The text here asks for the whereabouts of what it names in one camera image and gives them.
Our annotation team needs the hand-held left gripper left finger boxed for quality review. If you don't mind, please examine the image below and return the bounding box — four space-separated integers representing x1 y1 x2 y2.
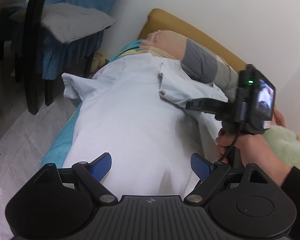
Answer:
33 152 118 203

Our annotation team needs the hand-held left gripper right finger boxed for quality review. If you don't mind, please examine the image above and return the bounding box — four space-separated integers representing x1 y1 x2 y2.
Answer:
184 152 270 204

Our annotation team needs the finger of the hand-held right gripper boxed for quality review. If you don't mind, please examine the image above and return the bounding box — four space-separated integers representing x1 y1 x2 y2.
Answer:
186 98 232 117

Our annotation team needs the pale blue shirt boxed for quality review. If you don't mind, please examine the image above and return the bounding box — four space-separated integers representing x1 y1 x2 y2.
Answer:
61 54 231 198

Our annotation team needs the person's right hand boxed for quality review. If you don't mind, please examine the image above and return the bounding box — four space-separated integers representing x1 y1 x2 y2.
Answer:
215 107 293 187

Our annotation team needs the bed with teal printed sheet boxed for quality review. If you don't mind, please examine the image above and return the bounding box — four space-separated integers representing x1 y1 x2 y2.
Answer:
39 39 143 170

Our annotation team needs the pink grey checked pillow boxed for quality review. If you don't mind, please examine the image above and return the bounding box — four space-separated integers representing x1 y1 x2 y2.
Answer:
139 30 243 98

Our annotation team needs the green printed fleece blanket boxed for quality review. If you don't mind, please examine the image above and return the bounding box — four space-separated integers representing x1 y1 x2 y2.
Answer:
261 124 300 173

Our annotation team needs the mustard yellow headboard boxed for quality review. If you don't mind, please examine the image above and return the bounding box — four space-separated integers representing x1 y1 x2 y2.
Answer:
137 8 248 71

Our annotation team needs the yellow plush toy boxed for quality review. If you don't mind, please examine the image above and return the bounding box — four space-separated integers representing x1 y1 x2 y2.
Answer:
90 52 110 73

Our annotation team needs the chair with blue quilted cover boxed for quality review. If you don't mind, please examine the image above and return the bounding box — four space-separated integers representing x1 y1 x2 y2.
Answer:
10 0 127 80

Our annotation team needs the black wooden chair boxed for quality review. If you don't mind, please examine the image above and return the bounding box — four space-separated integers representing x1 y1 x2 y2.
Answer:
0 0 54 116

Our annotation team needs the grey seat cushion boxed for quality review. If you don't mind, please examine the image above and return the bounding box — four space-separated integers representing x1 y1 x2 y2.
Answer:
9 4 116 43

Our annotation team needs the black cable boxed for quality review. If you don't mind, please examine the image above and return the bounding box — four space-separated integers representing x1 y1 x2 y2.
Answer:
217 127 241 165

